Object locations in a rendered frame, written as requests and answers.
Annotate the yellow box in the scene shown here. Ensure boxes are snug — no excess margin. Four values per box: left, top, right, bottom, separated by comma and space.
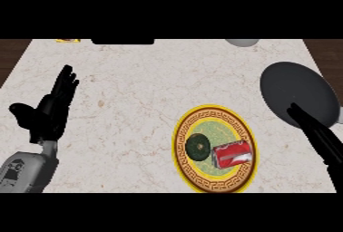
54, 38, 81, 44

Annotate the dark grey pan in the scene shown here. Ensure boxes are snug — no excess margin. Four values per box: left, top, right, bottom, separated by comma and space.
258, 61, 343, 129

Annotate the red soda can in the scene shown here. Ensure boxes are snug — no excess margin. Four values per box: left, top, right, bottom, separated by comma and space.
209, 140, 254, 169

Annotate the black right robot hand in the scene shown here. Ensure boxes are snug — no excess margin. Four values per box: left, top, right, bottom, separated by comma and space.
285, 101, 343, 194

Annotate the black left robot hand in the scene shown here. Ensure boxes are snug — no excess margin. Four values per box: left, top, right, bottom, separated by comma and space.
7, 63, 79, 145

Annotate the yellow brown patterned plate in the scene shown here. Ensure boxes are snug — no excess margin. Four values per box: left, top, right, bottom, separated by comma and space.
171, 104, 260, 194

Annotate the grey bowl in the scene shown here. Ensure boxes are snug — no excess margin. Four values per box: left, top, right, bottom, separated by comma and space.
223, 38, 261, 48

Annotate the dark green squash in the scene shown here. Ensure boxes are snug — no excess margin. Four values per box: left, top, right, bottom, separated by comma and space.
183, 132, 212, 162

